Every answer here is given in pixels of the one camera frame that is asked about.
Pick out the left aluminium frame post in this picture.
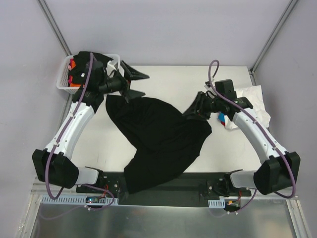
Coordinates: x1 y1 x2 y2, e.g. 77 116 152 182
36 0 73 71

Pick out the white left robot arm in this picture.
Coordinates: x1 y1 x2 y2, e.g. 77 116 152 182
32 59 211 194

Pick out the black t shirt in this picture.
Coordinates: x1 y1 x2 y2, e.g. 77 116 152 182
106 95 212 194
69 51 113 87

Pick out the orange t shirt in basket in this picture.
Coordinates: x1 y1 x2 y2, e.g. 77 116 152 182
68 59 80 87

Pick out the right aluminium frame post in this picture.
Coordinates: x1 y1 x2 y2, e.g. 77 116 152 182
249 0 299 75

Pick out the aluminium frame post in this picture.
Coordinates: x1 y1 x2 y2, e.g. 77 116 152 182
249 0 299 75
36 0 73 71

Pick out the pink t shirt in basket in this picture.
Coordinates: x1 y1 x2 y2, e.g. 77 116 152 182
68 59 76 87

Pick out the left white cable duct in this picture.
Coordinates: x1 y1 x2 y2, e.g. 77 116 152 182
41 195 119 206

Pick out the black t shirt in basket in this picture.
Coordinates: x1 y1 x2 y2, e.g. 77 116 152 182
69 51 113 87

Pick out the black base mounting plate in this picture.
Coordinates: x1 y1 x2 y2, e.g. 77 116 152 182
75 171 252 206

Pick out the white cable duct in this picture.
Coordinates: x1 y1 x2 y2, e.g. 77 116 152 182
208 199 225 209
41 195 119 206

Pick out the aluminium front rail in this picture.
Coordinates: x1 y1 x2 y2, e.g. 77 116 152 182
31 176 297 199

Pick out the white t shirt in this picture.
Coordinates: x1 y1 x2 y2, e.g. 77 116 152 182
224 85 271 131

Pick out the right white cable duct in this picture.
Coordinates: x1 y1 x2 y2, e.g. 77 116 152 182
208 199 225 209

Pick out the white plastic laundry basket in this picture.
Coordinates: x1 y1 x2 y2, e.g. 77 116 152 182
56 54 123 95

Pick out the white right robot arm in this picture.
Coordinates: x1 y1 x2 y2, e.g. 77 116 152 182
193 79 301 199

